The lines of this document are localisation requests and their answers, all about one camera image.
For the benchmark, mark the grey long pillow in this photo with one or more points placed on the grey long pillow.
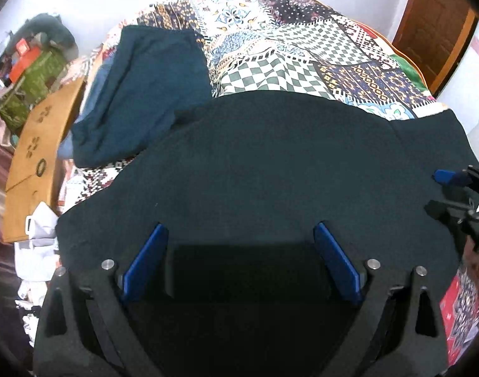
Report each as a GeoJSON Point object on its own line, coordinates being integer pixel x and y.
{"type": "Point", "coordinates": [51, 31]}

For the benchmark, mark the striped pink curtain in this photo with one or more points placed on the striped pink curtain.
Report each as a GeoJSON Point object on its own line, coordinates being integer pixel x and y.
{"type": "Point", "coordinates": [0, 188]}

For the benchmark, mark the black pants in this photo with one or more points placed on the black pants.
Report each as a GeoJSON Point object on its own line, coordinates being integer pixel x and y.
{"type": "Point", "coordinates": [270, 165]}

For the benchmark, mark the folded dark teal garment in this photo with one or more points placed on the folded dark teal garment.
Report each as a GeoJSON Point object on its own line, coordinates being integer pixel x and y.
{"type": "Point", "coordinates": [145, 94]}

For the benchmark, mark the wooden lap desk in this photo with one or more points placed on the wooden lap desk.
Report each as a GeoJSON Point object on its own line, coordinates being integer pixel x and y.
{"type": "Point", "coordinates": [39, 157]}

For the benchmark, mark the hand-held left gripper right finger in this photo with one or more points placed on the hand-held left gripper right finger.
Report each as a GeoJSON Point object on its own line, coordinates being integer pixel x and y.
{"type": "Point", "coordinates": [335, 263]}

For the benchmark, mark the orange box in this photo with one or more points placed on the orange box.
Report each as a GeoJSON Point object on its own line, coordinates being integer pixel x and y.
{"type": "Point", "coordinates": [25, 61]}

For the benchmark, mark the patchwork printed blanket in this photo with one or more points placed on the patchwork printed blanket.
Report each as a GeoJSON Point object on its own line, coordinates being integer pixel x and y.
{"type": "Point", "coordinates": [302, 43]}

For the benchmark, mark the pile of white papers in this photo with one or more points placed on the pile of white papers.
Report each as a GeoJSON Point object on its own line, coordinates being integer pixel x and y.
{"type": "Point", "coordinates": [37, 251]}

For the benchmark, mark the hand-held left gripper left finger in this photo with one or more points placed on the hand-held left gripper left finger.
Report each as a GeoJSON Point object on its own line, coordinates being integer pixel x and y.
{"type": "Point", "coordinates": [145, 263]}

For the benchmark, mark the folded blue jeans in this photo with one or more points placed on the folded blue jeans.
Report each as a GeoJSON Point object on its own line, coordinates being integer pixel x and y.
{"type": "Point", "coordinates": [92, 98]}

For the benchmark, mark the green leaf-print storage box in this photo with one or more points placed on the green leaf-print storage box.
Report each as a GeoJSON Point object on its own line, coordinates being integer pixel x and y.
{"type": "Point", "coordinates": [31, 86]}

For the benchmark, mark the brown wooden door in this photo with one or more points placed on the brown wooden door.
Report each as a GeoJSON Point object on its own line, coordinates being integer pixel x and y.
{"type": "Point", "coordinates": [435, 27]}

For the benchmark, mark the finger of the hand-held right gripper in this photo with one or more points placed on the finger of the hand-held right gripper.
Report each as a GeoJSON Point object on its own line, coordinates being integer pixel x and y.
{"type": "Point", "coordinates": [449, 176]}
{"type": "Point", "coordinates": [445, 210]}

